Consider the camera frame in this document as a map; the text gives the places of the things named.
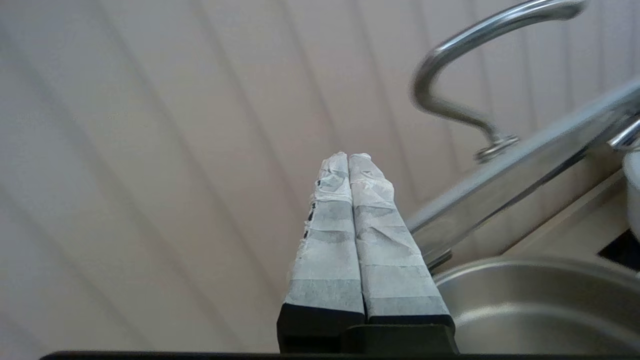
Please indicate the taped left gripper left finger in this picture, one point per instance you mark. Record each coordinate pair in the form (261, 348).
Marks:
(327, 260)

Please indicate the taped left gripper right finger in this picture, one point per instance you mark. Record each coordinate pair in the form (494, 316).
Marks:
(390, 260)

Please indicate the glass lid white rim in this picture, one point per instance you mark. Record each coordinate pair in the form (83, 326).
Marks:
(525, 170)

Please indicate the white cooking pot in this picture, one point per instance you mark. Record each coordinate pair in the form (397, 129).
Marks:
(632, 190)
(525, 310)

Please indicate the black glass cooktop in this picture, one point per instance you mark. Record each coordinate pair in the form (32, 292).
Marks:
(625, 250)

